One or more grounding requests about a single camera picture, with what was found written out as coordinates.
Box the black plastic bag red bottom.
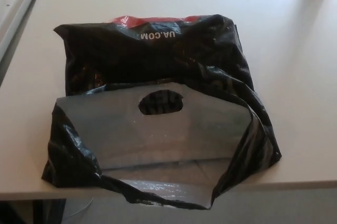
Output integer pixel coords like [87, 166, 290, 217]
[41, 14, 282, 210]

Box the black table leg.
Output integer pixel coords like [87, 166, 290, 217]
[31, 198, 66, 224]

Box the thin white cable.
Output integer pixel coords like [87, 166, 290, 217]
[64, 196, 94, 224]

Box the grey metal desk rail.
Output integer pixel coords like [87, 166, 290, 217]
[0, 0, 45, 85]

